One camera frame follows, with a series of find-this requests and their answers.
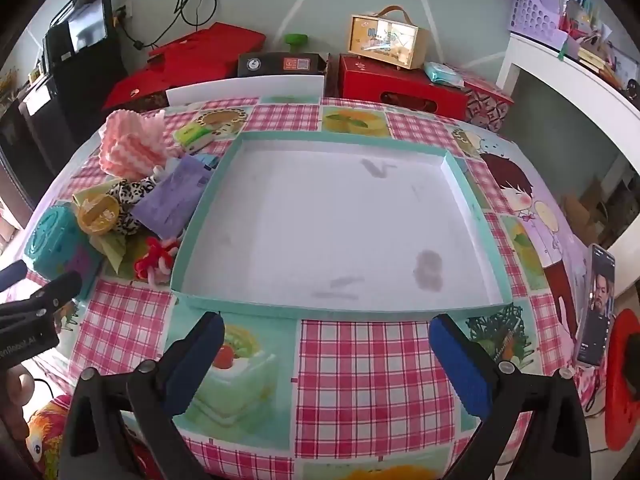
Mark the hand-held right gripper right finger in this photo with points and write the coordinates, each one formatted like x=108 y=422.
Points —
x=460 y=370

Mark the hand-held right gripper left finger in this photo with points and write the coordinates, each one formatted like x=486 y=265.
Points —
x=200 y=355

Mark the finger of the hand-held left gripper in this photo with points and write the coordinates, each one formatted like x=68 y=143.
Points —
x=12 y=275
x=50 y=295

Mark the red pink yarn flower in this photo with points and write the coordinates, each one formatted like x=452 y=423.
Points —
x=155 y=255

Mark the leopard print scrunchie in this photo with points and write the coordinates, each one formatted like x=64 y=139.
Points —
x=127 y=195

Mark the purple wipes packet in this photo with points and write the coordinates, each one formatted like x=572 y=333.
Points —
x=170 y=195

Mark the pink fluffy cloth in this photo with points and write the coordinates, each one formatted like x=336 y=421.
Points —
x=130 y=145

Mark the white shallow box teal rim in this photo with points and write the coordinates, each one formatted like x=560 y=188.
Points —
x=325 y=220

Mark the blue face mask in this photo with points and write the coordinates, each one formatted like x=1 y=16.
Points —
x=209 y=160

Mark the person's left hand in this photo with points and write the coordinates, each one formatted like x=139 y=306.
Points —
x=17 y=390

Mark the orange printed cushion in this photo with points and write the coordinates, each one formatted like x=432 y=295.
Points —
x=45 y=425

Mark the smartphone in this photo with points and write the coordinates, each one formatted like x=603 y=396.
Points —
x=597 y=310

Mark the red stool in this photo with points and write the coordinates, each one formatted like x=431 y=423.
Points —
x=620 y=410

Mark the dark cabinet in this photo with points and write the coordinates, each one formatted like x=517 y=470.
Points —
x=75 y=95

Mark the pile of cardboard boxes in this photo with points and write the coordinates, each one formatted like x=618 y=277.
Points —
x=590 y=215

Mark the green tissue pack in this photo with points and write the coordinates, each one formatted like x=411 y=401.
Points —
x=192 y=135

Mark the black monitor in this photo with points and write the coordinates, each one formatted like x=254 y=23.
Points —
x=87 y=30

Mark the red patterned box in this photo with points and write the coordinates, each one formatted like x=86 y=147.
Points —
x=487 y=102

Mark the teal wet wipes pack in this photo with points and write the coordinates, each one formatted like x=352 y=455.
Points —
x=442 y=72

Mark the black box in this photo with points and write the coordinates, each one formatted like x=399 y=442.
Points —
x=280 y=64

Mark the green dumbbell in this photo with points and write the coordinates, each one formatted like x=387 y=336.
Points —
x=295 y=39

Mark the row of books and stationery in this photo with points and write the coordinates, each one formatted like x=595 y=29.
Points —
x=595 y=55

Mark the purple perforated basket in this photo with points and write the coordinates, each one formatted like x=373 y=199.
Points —
x=537 y=5

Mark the wall outlet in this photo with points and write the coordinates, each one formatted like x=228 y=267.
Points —
x=125 y=11

